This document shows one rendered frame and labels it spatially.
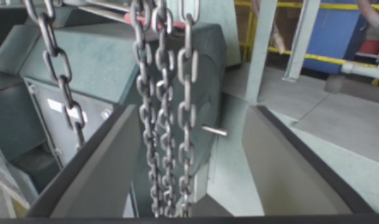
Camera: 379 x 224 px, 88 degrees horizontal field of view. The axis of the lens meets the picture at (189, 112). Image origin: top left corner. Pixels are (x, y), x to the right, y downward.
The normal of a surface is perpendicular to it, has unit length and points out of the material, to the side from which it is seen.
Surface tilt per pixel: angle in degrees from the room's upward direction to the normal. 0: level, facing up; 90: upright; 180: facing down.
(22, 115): 90
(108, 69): 45
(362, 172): 90
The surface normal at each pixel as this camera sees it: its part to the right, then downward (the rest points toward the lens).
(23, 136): 0.88, 0.24
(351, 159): -0.73, 0.32
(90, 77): -0.32, -0.32
